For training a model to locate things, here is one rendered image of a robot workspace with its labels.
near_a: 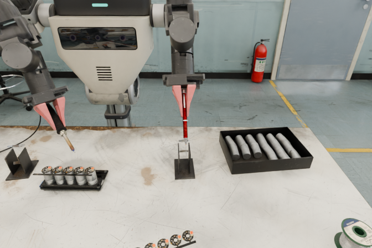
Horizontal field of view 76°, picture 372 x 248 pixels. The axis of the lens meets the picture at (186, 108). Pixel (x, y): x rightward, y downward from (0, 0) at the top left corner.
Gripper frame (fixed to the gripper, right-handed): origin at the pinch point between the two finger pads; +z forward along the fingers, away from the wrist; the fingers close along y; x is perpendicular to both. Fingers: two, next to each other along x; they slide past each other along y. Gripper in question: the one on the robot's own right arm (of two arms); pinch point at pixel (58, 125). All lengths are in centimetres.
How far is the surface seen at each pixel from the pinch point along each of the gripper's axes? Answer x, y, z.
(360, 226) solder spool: -51, 35, 40
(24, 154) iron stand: 12.7, -8.9, 4.6
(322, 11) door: 41, 314, -20
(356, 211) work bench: -47, 45, 43
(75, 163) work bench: 9.3, 1.8, 12.5
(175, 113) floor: 132, 127, 30
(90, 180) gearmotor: -4.8, 1.0, 15.9
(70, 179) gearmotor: -1.4, -2.8, 14.1
